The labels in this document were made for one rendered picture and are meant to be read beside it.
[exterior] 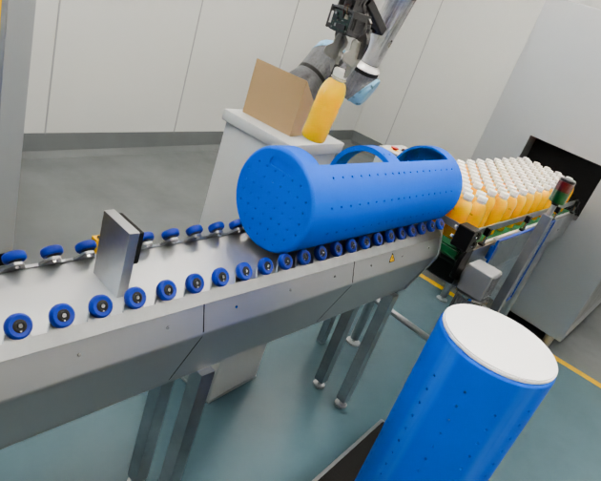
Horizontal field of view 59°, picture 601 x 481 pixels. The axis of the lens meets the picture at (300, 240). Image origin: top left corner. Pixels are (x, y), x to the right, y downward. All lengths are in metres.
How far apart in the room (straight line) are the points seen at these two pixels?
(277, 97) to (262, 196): 0.52
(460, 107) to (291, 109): 4.84
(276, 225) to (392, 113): 5.57
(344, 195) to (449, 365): 0.50
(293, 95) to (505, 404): 1.13
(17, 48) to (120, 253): 1.47
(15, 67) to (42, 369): 1.62
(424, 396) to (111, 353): 0.70
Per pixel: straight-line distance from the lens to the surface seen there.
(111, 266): 1.18
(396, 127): 6.87
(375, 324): 2.28
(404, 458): 1.42
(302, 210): 1.34
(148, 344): 1.19
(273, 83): 1.87
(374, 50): 1.87
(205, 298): 1.24
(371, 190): 1.52
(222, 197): 1.97
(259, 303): 1.38
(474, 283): 2.22
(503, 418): 1.30
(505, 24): 6.49
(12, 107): 2.54
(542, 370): 1.32
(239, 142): 1.89
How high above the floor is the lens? 1.61
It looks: 25 degrees down
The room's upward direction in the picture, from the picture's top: 20 degrees clockwise
